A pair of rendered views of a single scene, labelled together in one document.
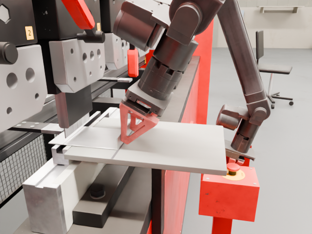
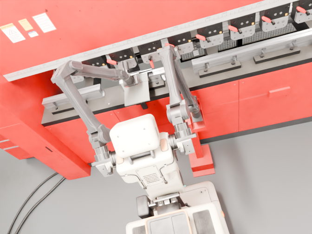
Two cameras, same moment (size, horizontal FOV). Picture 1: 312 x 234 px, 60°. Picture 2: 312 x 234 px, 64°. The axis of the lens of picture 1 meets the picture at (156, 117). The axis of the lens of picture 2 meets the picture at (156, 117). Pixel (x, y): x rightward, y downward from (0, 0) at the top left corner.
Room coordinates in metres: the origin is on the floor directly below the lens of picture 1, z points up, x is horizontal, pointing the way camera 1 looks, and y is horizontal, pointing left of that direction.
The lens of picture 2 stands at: (0.59, -1.28, 2.27)
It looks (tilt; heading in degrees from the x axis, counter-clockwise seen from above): 52 degrees down; 94
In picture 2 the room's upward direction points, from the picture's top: 25 degrees counter-clockwise
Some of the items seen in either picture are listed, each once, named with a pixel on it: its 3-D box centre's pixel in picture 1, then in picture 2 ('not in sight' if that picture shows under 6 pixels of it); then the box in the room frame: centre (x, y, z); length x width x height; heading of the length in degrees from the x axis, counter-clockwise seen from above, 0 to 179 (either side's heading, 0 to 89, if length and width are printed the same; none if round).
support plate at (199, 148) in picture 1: (152, 140); (136, 88); (0.46, 0.01, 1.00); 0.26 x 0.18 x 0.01; 79
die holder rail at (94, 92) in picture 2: not in sight; (73, 97); (-0.05, 0.26, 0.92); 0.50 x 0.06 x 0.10; 169
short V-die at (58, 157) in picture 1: (85, 133); (139, 74); (0.52, 0.15, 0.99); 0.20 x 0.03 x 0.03; 169
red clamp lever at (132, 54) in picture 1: (130, 55); (151, 61); (0.63, 0.06, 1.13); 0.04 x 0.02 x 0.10; 79
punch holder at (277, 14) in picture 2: not in sight; (273, 15); (1.45, -0.04, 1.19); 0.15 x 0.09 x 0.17; 169
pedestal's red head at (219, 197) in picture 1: (227, 173); (189, 117); (0.74, -0.22, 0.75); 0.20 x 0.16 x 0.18; 169
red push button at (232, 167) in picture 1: (232, 170); not in sight; (0.69, -0.22, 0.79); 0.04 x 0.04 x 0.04
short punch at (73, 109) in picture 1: (75, 105); (133, 68); (0.49, 0.15, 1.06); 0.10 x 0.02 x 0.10; 169
